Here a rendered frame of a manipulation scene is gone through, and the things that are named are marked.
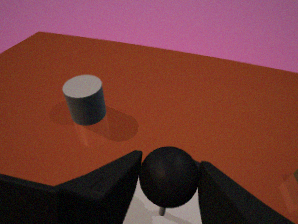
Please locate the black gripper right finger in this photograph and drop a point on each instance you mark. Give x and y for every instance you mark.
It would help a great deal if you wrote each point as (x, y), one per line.
(223, 201)

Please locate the small brown cube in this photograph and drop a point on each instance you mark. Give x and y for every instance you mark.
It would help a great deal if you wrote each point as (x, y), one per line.
(296, 175)

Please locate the grey cylinder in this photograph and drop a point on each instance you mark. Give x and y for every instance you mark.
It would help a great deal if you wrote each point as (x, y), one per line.
(85, 99)

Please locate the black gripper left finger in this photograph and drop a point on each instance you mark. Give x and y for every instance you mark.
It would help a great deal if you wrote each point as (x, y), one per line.
(102, 196)

